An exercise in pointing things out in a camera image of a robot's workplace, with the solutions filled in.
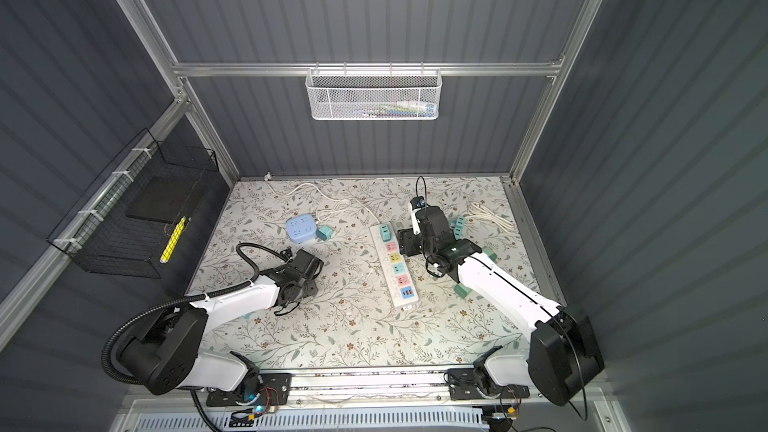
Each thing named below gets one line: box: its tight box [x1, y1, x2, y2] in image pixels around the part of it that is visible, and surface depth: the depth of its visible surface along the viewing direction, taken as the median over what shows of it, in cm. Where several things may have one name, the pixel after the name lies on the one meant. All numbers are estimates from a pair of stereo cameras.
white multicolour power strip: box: [369, 223, 419, 308], surface depth 93 cm
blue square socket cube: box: [286, 214, 317, 244], surface depth 104 cm
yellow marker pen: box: [159, 216, 187, 263], surface depth 70 cm
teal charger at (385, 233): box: [380, 224, 392, 242], surface depth 99 cm
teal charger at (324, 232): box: [316, 225, 333, 241], surface depth 104 cm
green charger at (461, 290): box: [454, 283, 472, 299], surface depth 90 cm
